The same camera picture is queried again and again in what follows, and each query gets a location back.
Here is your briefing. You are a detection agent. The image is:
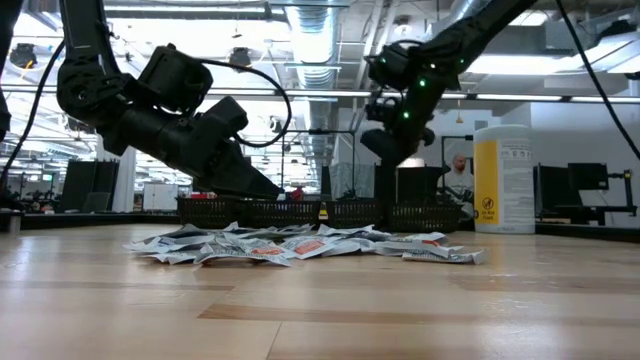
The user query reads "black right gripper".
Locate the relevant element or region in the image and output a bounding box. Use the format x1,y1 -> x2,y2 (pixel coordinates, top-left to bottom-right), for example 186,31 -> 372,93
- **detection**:
360,124 -> 436,201

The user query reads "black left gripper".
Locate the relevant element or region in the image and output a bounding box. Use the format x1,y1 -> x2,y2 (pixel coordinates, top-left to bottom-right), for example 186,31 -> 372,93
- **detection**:
99,107 -> 282,199

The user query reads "white printed first aid packet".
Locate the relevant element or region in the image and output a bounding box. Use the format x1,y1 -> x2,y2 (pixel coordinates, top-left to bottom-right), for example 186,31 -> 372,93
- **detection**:
223,223 -> 281,240
159,223 -> 217,241
142,251 -> 201,266
193,247 -> 292,268
401,248 -> 489,266
123,235 -> 204,254
399,230 -> 450,244
322,238 -> 377,258

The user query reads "black monitor on arm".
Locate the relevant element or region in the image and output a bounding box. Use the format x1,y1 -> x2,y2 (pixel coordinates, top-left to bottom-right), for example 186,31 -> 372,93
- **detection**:
568,162 -> 610,191

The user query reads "black partition screen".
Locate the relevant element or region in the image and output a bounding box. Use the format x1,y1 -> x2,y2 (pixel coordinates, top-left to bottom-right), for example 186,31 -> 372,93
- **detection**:
374,164 -> 445,202

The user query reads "black mesh basket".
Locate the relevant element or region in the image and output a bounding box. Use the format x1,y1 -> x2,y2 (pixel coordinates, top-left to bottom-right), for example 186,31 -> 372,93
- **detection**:
249,199 -> 324,227
325,199 -> 386,229
384,201 -> 462,234
177,198 -> 251,230

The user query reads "person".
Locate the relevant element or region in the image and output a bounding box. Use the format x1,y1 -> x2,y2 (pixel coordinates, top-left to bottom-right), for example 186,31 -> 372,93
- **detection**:
442,152 -> 476,219

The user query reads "white board panel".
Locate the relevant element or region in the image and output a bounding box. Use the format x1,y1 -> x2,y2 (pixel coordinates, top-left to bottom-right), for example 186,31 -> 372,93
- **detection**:
143,183 -> 180,211

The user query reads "ceiling light strip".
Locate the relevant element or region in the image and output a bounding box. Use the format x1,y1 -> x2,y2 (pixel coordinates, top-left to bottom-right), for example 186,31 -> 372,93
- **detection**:
207,88 -> 374,99
379,91 -> 640,105

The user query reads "white yellow wipes canister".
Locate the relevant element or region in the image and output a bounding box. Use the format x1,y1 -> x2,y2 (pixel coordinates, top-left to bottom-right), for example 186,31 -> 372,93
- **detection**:
473,124 -> 536,235

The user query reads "white room pillar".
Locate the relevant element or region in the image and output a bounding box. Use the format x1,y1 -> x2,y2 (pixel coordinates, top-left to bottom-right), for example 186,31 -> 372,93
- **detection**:
96,144 -> 138,214

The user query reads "black ceiling spotlight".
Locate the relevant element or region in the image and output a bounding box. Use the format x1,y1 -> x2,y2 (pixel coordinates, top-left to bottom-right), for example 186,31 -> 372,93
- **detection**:
228,47 -> 253,71

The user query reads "black tall cabinet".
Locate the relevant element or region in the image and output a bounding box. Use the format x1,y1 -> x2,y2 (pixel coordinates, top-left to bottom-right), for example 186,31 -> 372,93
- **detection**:
59,159 -> 120,214

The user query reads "black workstation rig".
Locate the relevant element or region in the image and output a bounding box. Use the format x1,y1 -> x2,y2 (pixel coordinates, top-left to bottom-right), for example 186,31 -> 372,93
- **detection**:
534,164 -> 639,226

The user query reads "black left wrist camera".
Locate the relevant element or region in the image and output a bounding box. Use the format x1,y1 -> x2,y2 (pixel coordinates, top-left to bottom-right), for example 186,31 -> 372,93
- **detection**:
197,95 -> 250,147

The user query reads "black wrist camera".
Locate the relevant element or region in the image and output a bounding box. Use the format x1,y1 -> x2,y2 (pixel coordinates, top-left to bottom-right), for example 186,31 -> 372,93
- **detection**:
364,94 -> 401,125
197,95 -> 250,147

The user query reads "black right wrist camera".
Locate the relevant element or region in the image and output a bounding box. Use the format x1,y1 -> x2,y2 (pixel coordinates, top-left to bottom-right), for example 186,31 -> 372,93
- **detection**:
364,94 -> 401,125

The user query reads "black metal stand frame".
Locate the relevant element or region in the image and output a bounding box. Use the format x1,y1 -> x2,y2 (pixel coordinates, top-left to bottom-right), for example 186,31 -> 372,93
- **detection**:
440,133 -> 475,169

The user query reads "black left camera cable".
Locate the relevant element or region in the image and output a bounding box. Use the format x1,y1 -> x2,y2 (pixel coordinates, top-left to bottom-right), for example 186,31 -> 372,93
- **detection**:
198,58 -> 293,149

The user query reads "silver ribbed ventilation duct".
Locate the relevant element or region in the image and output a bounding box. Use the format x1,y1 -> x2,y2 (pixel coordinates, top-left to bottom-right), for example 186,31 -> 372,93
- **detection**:
284,4 -> 344,166

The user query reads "black hanging cable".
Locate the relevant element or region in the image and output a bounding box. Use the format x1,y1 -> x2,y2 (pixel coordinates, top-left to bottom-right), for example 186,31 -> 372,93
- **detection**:
0,39 -> 66,181
554,0 -> 640,161

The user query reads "grey metal post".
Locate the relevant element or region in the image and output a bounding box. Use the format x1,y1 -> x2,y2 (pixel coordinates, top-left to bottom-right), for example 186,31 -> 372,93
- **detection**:
0,208 -> 24,234

